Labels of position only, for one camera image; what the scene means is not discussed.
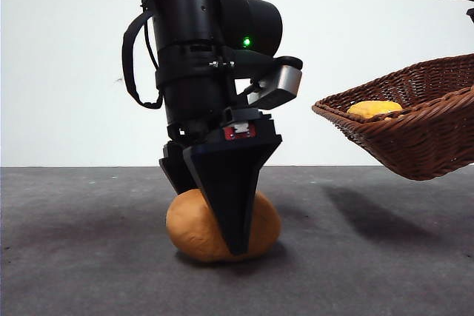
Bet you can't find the brown potato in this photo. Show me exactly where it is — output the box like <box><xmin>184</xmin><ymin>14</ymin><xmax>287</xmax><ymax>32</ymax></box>
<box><xmin>165</xmin><ymin>188</ymin><xmax>281</xmax><ymax>263</ymax></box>

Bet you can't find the yellow corn cob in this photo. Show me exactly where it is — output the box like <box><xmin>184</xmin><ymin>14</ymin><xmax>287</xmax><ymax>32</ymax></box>
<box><xmin>347</xmin><ymin>100</ymin><xmax>404</xmax><ymax>119</ymax></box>

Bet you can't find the brown wicker basket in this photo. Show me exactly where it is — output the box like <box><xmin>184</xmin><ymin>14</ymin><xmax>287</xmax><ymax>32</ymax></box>
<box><xmin>312</xmin><ymin>53</ymin><xmax>474</xmax><ymax>182</ymax></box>

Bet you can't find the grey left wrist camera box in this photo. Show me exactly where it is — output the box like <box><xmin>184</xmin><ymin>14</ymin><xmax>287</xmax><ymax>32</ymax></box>
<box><xmin>247</xmin><ymin>56</ymin><xmax>304</xmax><ymax>110</ymax></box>

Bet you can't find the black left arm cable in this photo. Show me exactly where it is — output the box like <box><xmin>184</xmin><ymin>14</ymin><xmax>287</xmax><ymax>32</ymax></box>
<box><xmin>121</xmin><ymin>8</ymin><xmax>164</xmax><ymax>110</ymax></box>

